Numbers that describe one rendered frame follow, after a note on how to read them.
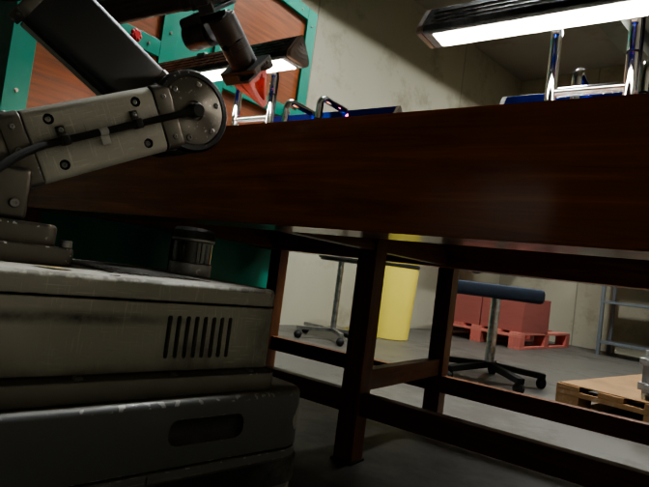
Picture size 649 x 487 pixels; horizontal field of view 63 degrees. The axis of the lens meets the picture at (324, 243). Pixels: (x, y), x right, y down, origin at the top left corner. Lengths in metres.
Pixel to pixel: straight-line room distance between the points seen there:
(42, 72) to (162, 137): 1.10
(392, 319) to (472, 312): 1.39
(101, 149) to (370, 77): 4.83
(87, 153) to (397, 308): 3.99
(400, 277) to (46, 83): 3.36
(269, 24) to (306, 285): 2.76
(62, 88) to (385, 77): 4.19
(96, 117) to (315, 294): 4.22
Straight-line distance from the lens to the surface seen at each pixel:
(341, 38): 5.30
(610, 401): 2.62
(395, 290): 4.59
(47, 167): 0.77
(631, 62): 1.28
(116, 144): 0.80
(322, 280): 4.94
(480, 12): 1.20
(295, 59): 1.44
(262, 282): 2.55
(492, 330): 3.27
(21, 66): 1.87
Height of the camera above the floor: 0.51
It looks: 3 degrees up
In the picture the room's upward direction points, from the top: 7 degrees clockwise
